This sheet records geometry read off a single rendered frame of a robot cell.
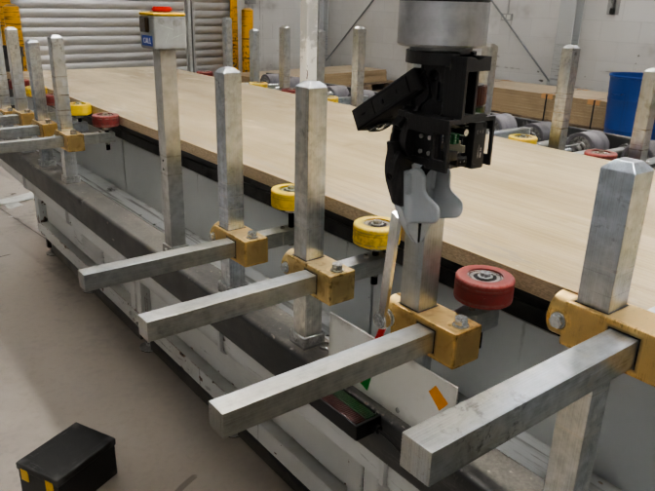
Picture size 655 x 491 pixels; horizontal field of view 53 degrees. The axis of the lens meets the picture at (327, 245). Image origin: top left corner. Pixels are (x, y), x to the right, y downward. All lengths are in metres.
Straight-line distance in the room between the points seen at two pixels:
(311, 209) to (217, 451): 1.16
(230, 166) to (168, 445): 1.09
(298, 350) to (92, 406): 1.29
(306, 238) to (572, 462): 0.51
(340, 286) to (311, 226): 0.11
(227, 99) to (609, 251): 0.74
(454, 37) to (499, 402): 0.34
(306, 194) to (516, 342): 0.40
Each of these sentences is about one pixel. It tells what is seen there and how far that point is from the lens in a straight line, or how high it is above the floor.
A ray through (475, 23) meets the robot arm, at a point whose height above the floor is 1.23.
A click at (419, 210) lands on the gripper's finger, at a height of 1.04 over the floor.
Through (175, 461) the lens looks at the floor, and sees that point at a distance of 2.03.
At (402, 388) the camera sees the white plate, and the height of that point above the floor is 0.75.
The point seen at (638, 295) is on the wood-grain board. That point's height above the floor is 0.90.
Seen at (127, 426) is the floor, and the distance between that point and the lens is 2.19.
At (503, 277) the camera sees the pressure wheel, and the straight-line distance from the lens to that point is 0.92.
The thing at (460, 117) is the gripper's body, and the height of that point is 1.15.
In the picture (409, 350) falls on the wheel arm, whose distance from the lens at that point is 0.83.
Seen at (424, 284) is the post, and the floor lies 0.91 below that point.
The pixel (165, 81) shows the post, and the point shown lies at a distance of 1.43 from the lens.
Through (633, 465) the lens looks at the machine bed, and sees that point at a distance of 1.04.
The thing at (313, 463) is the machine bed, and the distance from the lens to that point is 1.73.
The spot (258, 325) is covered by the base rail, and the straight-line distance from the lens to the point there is 1.19.
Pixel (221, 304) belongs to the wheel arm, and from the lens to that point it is 0.94.
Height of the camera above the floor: 1.25
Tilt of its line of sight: 20 degrees down
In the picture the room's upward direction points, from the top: 2 degrees clockwise
